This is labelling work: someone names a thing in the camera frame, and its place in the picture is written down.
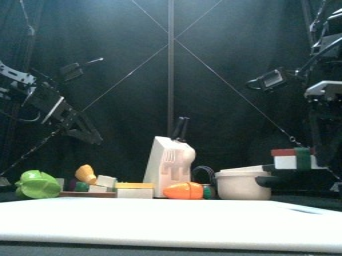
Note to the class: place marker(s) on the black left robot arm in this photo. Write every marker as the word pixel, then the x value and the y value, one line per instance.
pixel 13 80

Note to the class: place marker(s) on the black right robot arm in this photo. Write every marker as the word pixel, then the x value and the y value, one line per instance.
pixel 329 40

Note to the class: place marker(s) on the red white seaweed toy block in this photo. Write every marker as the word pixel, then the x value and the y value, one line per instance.
pixel 288 159

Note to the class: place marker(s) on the yellow toy food piece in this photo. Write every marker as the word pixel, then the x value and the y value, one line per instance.
pixel 85 173

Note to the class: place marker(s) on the small green toy piece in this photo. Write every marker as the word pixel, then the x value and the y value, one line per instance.
pixel 81 186

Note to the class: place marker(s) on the white toy cube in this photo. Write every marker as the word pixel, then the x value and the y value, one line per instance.
pixel 105 182

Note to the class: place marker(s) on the green toy pepper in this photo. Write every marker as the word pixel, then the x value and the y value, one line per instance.
pixel 37 185

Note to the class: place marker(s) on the brown wooden toy board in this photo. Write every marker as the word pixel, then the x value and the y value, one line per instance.
pixel 84 194

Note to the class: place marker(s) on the yellow and white toy block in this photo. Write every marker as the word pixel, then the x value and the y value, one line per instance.
pixel 133 190

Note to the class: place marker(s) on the black toy pan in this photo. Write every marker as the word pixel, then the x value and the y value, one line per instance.
pixel 294 180

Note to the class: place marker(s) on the white toy knife block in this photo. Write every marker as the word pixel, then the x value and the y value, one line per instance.
pixel 167 166

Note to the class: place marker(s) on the white toy pot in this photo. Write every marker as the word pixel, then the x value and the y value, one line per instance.
pixel 240 185

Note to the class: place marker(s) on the orange toy carrot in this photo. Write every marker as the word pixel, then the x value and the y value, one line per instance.
pixel 184 191

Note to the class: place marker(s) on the white cutting board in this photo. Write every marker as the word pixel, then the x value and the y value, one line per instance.
pixel 168 223

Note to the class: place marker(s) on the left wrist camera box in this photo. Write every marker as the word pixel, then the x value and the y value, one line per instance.
pixel 71 71

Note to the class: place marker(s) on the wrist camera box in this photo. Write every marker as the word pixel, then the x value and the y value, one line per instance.
pixel 272 80
pixel 71 71

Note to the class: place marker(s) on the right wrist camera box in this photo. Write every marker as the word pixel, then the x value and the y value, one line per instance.
pixel 272 80

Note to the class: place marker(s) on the vertical metal frame pole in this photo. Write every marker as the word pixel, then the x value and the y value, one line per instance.
pixel 170 66

